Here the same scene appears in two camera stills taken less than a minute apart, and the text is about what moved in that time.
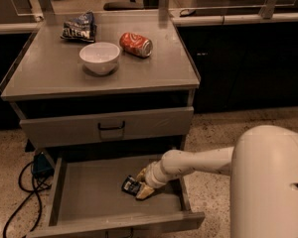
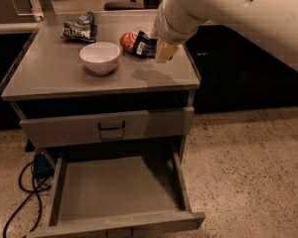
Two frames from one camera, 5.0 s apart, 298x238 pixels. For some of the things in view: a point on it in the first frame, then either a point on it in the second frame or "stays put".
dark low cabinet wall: (248, 66) stays put
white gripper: (152, 178) to (164, 29)
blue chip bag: (82, 28) stays put
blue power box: (42, 167) stays put
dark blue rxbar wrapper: (131, 185) to (144, 46)
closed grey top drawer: (64, 130) stays put
